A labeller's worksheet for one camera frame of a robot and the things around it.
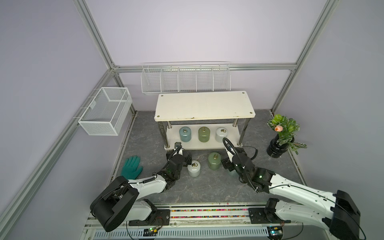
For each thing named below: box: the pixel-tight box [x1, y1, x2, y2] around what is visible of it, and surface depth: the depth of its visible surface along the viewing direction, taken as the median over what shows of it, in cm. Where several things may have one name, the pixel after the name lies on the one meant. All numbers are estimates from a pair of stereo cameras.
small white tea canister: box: [215, 127, 229, 143], surface depth 93 cm
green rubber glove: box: [121, 155, 143, 180], surface depth 93 cm
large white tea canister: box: [187, 160, 201, 177], surface depth 85 cm
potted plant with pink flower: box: [266, 113, 308, 158], surface depth 79 cm
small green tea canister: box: [198, 126, 211, 143], surface depth 93 cm
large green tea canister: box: [207, 152, 222, 171], surface depth 87 cm
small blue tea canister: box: [179, 126, 192, 143], surface depth 93 cm
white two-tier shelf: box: [154, 91, 256, 150], surface depth 81 cm
